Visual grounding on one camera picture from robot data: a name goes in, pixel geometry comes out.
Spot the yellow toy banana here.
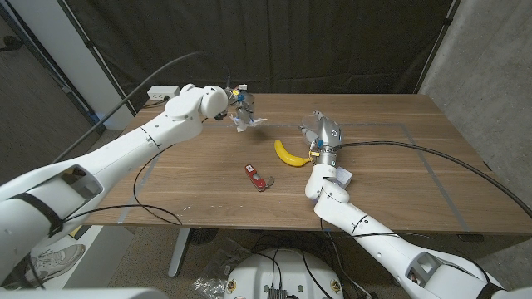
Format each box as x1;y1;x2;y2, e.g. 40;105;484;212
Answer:
273;139;313;168

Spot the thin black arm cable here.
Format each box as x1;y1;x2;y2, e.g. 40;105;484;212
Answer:
318;218;421;250
62;142;185;228

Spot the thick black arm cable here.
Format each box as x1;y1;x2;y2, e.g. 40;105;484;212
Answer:
332;140;532;220
52;50;233;164

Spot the white sneaker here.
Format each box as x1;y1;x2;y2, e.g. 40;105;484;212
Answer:
27;243;87;278

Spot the black curtain backdrop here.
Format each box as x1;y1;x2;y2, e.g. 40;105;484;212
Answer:
57;0;462;112

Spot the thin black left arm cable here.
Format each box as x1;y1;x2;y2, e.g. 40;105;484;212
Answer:
62;142;185;228

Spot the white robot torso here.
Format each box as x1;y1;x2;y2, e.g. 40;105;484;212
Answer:
224;248;345;299

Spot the clear plastic measuring cup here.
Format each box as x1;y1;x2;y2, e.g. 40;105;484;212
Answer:
300;112;323;135

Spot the white power strip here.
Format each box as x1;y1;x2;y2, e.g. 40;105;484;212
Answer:
146;86;182;102

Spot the red pocket knife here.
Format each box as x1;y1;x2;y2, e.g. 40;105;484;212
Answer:
244;164;276;193

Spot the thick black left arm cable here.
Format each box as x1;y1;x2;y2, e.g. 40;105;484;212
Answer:
52;50;233;164

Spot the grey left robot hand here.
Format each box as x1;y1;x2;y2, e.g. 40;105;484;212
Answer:
226;84;257;126

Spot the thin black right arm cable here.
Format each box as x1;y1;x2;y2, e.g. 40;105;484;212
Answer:
318;218;421;250

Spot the crumpled clear plastic bag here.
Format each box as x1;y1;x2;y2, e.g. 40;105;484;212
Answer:
193;238;251;298

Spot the white cube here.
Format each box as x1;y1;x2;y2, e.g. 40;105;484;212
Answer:
334;166;354;189

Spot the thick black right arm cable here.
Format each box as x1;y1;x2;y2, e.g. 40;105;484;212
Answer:
332;140;532;220

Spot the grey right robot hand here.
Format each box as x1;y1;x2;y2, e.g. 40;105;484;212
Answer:
299;110;344;167

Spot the black power plug cable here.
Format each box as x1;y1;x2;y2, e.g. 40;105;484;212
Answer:
141;97;167;110

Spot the white tissue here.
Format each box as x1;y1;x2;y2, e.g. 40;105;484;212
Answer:
229;115;268;134

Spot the black backdrop stand pole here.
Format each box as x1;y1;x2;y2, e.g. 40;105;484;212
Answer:
413;0;462;95
57;0;137;116

